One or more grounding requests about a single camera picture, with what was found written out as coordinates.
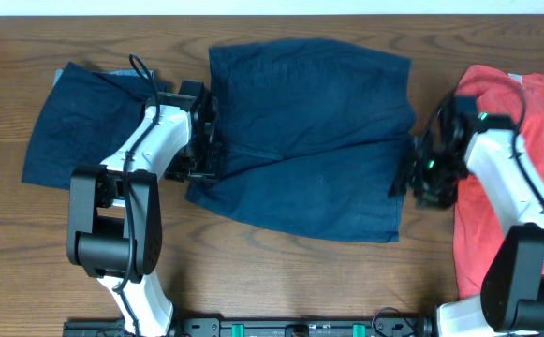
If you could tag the red t-shirt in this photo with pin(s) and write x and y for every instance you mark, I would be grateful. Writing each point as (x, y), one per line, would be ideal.
(477, 233)

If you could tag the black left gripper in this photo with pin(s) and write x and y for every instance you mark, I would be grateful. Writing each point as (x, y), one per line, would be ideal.
(211, 153)

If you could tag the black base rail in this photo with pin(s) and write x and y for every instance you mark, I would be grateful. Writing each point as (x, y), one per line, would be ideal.
(387, 322)

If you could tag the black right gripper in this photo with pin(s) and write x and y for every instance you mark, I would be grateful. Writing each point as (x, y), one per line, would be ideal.
(421, 175)

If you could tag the navy blue shorts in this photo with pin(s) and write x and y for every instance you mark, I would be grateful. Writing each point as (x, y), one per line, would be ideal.
(313, 132)

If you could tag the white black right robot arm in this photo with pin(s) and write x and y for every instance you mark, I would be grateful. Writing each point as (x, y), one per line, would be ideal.
(511, 298)

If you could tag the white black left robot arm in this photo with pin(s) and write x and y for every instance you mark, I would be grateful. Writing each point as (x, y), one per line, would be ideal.
(115, 229)

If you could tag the folded dark navy garment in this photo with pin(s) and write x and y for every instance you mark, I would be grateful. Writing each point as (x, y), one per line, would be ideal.
(87, 117)

